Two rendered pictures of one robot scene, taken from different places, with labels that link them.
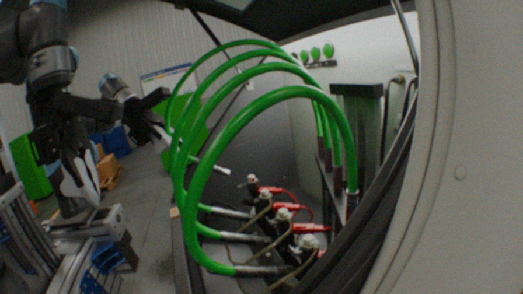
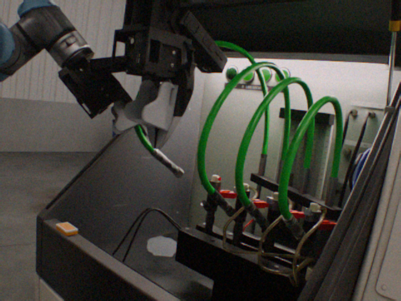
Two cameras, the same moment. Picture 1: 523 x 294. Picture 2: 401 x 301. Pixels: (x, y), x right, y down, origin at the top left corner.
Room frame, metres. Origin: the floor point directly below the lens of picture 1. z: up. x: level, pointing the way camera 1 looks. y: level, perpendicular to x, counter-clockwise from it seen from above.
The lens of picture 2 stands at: (-0.21, 0.47, 1.27)
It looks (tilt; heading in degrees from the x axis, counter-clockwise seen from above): 7 degrees down; 329
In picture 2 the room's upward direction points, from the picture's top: 7 degrees clockwise
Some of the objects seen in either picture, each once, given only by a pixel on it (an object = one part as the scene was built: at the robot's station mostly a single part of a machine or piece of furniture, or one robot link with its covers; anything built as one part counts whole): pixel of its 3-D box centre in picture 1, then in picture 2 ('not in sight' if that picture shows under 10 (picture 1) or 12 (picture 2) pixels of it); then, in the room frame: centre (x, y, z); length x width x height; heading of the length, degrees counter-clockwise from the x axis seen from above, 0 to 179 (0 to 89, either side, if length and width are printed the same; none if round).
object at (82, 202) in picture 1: (70, 198); not in sight; (0.51, 0.78, 1.09); 0.15 x 0.15 x 0.10
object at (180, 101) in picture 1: (180, 129); not in sight; (3.83, 1.46, 0.65); 0.95 x 0.86 x 1.30; 109
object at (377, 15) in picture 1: (325, 29); (289, 57); (0.52, -0.21, 1.43); 0.54 x 0.03 x 0.02; 19
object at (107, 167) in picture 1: (97, 166); not in sight; (3.39, 3.50, 0.39); 1.20 x 0.85 x 0.79; 23
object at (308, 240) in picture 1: (309, 244); (314, 211); (0.21, -0.04, 1.10); 0.02 x 0.02 x 0.03
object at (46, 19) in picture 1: (45, 25); not in sight; (0.22, 0.29, 1.51); 0.09 x 0.08 x 0.11; 135
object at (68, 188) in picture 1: (75, 187); (158, 116); (0.21, 0.29, 1.25); 0.06 x 0.03 x 0.09; 109
